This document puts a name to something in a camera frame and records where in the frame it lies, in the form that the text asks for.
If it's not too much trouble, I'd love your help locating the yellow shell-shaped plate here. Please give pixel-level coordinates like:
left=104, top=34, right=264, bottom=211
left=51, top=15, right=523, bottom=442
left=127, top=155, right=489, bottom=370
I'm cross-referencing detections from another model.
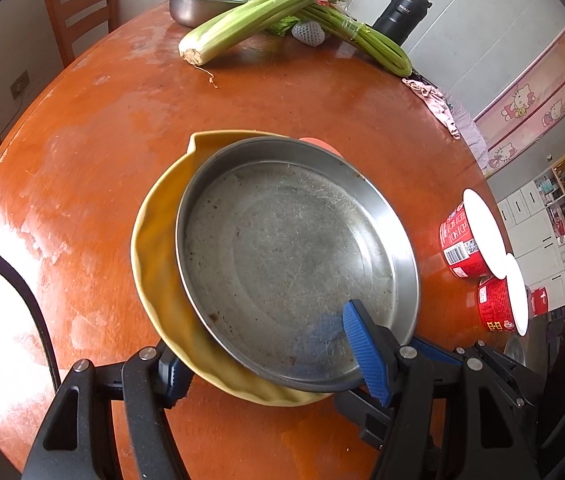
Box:
left=130, top=130, right=328, bottom=408

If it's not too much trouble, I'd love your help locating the brown wooden chair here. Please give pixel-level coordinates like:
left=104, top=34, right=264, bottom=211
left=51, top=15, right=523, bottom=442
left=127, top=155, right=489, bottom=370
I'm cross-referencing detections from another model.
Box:
left=44, top=0, right=121, bottom=67

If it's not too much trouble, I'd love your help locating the orange bear-shaped plate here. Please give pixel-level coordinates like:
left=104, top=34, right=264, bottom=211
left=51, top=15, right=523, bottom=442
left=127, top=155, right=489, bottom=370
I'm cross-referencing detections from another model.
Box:
left=299, top=138, right=343, bottom=158

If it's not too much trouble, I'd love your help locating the celery bunch left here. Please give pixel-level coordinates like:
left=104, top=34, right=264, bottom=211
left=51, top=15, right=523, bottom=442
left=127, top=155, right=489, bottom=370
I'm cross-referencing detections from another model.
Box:
left=178, top=0, right=337, bottom=66

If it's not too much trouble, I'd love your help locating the white shelf cabinet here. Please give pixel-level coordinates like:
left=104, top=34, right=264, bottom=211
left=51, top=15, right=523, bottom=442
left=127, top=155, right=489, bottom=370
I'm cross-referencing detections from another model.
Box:
left=498, top=155, right=565, bottom=311

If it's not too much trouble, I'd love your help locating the steel mixing bowl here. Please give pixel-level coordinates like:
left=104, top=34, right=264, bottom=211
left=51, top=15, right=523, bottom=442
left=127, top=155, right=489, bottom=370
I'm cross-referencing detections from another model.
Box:
left=170, top=0, right=250, bottom=28

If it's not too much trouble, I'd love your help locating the green leafy vegetable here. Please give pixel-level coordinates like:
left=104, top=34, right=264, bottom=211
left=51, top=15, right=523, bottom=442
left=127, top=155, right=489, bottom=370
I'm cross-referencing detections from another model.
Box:
left=266, top=15, right=301, bottom=37

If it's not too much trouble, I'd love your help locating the celery bunch right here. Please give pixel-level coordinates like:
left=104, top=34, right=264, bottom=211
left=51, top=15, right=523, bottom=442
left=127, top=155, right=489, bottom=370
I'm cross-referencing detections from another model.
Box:
left=296, top=3, right=412, bottom=78

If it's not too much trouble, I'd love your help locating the pink cloth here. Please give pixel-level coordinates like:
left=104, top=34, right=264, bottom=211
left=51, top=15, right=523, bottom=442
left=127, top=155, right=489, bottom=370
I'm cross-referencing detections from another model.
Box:
left=401, top=78, right=461, bottom=140

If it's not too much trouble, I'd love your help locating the wall power socket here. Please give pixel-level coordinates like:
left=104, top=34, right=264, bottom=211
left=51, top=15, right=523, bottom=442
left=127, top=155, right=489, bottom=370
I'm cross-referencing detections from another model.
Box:
left=10, top=70, right=30, bottom=100

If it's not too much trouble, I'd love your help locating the red paper bowl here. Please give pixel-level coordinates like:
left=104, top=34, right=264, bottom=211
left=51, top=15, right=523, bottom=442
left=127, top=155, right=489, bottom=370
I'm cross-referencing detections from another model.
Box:
left=476, top=254, right=529, bottom=337
left=439, top=188, right=507, bottom=280

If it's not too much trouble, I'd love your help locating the shiny steel bowl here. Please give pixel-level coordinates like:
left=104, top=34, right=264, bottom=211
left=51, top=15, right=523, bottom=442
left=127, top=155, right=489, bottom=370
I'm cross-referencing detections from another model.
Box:
left=503, top=334, right=526, bottom=366

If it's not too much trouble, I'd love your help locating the pink Hello Kitty wardrobe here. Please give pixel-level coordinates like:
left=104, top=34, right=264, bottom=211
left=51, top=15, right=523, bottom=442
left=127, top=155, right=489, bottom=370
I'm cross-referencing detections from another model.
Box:
left=475, top=29, right=565, bottom=177

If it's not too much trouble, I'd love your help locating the celery bunch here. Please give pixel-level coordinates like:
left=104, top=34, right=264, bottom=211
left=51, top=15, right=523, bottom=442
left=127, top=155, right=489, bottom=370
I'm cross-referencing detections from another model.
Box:
left=296, top=3, right=412, bottom=78
left=178, top=0, right=337, bottom=66

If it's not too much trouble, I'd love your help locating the pink clothing on chair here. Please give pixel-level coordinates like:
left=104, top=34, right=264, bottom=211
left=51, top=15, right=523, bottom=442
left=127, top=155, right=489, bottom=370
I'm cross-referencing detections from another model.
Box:
left=446, top=94, right=488, bottom=172

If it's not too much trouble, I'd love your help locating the steel round pan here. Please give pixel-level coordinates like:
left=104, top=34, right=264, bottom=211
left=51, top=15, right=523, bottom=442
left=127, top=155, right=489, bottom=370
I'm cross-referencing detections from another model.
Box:
left=175, top=136, right=420, bottom=392

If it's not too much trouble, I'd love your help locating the black thermos bottle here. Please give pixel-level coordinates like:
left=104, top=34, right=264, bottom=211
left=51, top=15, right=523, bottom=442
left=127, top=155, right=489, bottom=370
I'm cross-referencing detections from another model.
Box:
left=372, top=0, right=432, bottom=46

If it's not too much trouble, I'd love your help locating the black camera cable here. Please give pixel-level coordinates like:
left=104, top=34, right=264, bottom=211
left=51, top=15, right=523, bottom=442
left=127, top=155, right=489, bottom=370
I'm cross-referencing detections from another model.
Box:
left=0, top=231, right=64, bottom=391

